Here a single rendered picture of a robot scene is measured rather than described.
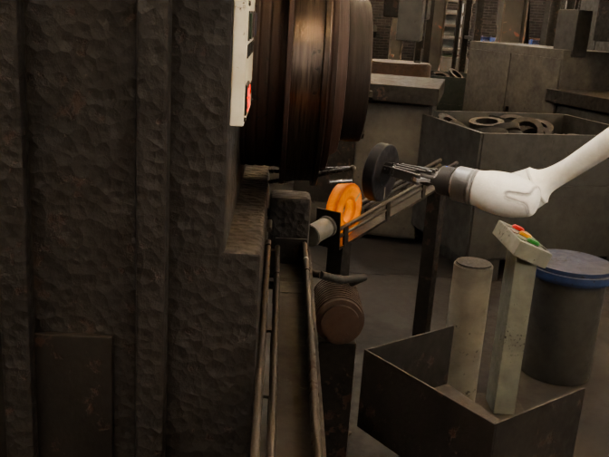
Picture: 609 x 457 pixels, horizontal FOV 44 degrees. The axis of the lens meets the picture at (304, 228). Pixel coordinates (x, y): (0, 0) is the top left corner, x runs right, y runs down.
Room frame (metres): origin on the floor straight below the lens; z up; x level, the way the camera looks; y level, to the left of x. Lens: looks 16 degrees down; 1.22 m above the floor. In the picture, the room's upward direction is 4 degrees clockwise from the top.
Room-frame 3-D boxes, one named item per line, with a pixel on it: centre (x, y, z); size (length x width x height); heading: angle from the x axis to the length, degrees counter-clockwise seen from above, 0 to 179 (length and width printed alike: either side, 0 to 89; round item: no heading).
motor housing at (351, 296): (1.90, -0.10, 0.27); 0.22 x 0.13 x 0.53; 3
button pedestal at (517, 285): (2.28, -0.69, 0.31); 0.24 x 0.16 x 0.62; 3
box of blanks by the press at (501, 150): (4.07, -1.16, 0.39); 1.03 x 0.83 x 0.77; 108
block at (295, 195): (1.80, 0.04, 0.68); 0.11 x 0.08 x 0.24; 93
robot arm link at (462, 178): (1.87, -0.39, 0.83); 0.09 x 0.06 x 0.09; 150
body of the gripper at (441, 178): (1.90, -0.33, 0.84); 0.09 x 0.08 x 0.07; 60
